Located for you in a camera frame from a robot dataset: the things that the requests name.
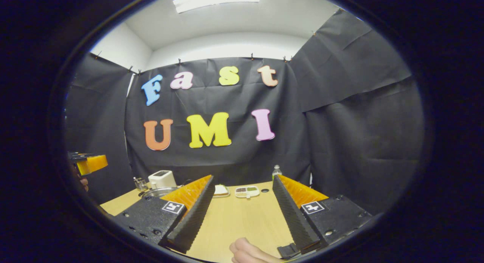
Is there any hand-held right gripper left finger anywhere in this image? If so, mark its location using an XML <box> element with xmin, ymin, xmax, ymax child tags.
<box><xmin>113</xmin><ymin>175</ymin><xmax>216</xmax><ymax>254</ymax></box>

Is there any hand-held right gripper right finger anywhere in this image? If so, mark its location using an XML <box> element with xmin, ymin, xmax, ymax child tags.
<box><xmin>272</xmin><ymin>175</ymin><xmax>373</xmax><ymax>255</ymax></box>

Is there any stainless steel pot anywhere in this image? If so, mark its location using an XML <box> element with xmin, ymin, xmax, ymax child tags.
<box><xmin>139</xmin><ymin>186</ymin><xmax>182</xmax><ymax>200</ymax></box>

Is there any white toaster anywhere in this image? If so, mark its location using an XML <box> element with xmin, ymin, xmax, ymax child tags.
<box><xmin>148</xmin><ymin>170</ymin><xmax>177</xmax><ymax>189</ymax></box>

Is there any white compartment tray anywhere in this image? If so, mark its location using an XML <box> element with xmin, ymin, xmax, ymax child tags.
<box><xmin>235</xmin><ymin>186</ymin><xmax>261</xmax><ymax>199</ymax></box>

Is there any black backdrop cloth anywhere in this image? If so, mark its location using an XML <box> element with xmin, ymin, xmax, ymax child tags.
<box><xmin>64</xmin><ymin>8</ymin><xmax>426</xmax><ymax>217</ymax></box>

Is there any metal wire toaster rack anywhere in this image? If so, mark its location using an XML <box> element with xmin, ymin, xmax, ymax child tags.
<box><xmin>133</xmin><ymin>176</ymin><xmax>149</xmax><ymax>192</ymax></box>

